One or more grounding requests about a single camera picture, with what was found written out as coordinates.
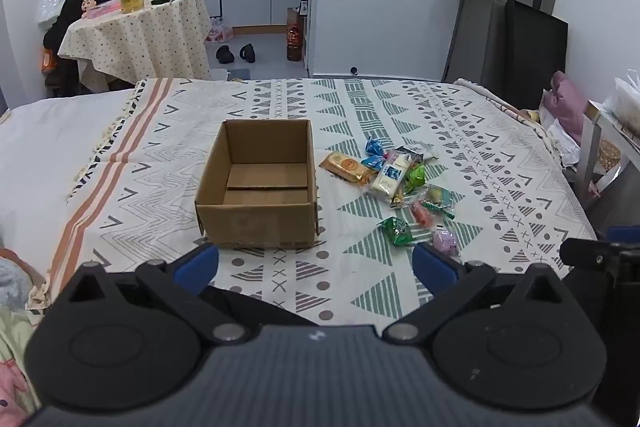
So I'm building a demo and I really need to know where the pink box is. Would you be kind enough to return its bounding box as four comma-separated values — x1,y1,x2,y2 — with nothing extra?
85,2,123,20

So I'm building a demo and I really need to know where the clear yellow blue snack packet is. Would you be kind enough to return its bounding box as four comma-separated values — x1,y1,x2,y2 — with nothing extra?
422,184,457,220

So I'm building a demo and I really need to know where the white bedsheet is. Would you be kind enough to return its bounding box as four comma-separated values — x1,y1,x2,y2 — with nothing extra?
0,88,138,268

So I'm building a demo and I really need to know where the large brown drink bottle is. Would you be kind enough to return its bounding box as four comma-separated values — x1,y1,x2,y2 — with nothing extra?
286,7,306,62

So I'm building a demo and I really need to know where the small table with dotted cloth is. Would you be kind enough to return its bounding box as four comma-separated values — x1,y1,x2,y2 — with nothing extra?
57,0,213,92

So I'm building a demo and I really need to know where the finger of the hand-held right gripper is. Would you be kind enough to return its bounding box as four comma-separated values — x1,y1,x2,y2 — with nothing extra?
559,238,622,271
605,226,640,243

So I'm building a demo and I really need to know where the pink water bottle pack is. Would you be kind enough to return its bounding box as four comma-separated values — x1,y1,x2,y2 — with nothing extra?
206,18,233,44

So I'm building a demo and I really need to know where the dark green snack packet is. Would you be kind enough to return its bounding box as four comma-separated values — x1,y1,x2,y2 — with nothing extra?
377,217,416,247

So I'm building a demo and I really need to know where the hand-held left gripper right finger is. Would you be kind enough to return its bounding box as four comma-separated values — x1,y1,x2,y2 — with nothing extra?
382,242,577,346

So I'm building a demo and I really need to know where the orange biscuit packet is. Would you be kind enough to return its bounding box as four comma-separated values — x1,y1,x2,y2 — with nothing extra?
319,152,373,185

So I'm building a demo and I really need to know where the purple snack packet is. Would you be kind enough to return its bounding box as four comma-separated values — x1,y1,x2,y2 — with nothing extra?
432,229,461,256

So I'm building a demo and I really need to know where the pink orange snack packet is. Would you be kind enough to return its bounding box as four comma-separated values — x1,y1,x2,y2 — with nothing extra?
409,201,436,228

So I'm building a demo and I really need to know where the cream white snack packet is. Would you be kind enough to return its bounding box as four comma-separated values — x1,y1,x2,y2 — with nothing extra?
370,159,413,200

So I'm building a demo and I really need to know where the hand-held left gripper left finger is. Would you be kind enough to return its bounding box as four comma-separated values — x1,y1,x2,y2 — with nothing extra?
64,243,251,346

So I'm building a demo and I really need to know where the pink pillow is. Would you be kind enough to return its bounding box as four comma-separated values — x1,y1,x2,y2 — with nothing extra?
542,71,588,142

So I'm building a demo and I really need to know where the bright green snack packet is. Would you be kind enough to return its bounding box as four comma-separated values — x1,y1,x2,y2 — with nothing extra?
405,163,427,194

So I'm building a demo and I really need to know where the white plastic bag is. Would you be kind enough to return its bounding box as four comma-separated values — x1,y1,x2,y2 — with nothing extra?
602,69,640,138

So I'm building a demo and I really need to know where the black and white snack packet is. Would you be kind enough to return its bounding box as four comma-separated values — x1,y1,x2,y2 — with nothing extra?
395,144,438,162

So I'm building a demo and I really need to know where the floral quilt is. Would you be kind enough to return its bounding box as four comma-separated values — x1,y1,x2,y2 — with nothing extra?
0,249,48,427

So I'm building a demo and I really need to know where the black flat panel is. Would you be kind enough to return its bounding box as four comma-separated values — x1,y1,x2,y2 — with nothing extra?
502,0,569,108

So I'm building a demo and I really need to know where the dark clothing pile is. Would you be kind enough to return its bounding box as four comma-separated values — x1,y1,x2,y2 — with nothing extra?
42,0,121,98

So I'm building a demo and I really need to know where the white side table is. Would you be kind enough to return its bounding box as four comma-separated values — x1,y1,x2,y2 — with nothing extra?
575,99,640,202

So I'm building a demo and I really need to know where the brown cardboard box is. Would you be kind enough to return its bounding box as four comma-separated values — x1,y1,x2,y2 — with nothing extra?
194,119,321,250

